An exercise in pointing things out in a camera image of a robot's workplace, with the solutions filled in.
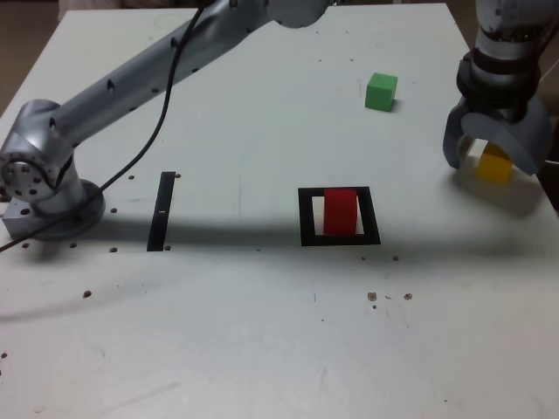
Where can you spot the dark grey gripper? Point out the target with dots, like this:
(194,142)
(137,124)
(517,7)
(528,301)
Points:
(500,114)

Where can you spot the yellow cube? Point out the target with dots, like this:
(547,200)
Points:
(493,169)

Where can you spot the black tape square outline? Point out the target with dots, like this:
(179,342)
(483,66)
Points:
(305,218)

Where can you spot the black tape strip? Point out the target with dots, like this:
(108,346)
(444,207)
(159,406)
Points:
(159,218)

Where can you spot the green cube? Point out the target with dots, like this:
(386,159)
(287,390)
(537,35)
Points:
(380,91)

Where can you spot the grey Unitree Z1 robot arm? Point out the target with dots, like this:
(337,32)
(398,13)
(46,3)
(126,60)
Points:
(131,83)

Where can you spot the red cube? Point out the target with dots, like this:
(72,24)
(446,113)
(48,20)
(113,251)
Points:
(340,214)

